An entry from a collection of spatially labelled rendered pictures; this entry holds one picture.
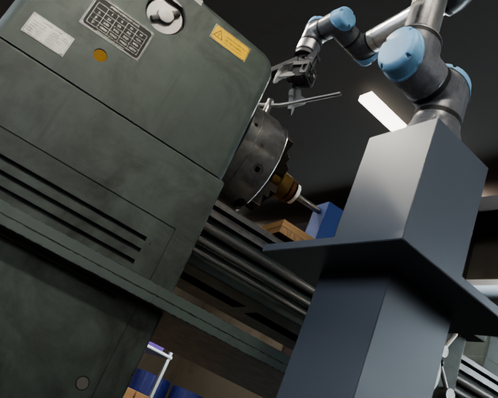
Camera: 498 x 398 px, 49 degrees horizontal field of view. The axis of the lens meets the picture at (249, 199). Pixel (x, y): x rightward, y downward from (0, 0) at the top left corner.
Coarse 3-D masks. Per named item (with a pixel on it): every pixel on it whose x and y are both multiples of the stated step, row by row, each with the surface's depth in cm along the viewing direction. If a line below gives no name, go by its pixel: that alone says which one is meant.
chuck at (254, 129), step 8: (256, 112) 155; (256, 120) 153; (248, 128) 150; (256, 128) 151; (248, 136) 150; (256, 136) 151; (240, 144) 149; (248, 144) 149; (240, 152) 149; (248, 152) 149; (232, 160) 149; (240, 160) 149; (232, 168) 150; (224, 176) 151; (224, 184) 152
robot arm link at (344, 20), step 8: (344, 8) 173; (328, 16) 176; (336, 16) 173; (344, 16) 172; (352, 16) 175; (320, 24) 178; (328, 24) 176; (336, 24) 174; (344, 24) 173; (352, 24) 174; (320, 32) 179; (328, 32) 178; (336, 32) 176; (344, 32) 176; (352, 32) 177; (336, 40) 180; (344, 40) 178; (352, 40) 178
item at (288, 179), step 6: (276, 174) 167; (288, 174) 170; (270, 180) 166; (276, 180) 167; (282, 180) 166; (288, 180) 167; (294, 180) 170; (282, 186) 166; (288, 186) 167; (294, 186) 168; (276, 192) 167; (282, 192) 167; (288, 192) 168; (294, 192) 168; (282, 198) 170; (288, 198) 169
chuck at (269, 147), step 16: (272, 128) 155; (256, 144) 150; (272, 144) 153; (256, 160) 150; (272, 160) 152; (240, 176) 151; (256, 176) 151; (224, 192) 154; (240, 192) 154; (256, 192) 153
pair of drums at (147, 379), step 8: (136, 376) 696; (144, 376) 691; (152, 376) 690; (136, 384) 689; (144, 384) 686; (152, 384) 687; (160, 384) 692; (168, 384) 703; (144, 392) 682; (160, 392) 692; (176, 392) 706; (184, 392) 703; (192, 392) 704
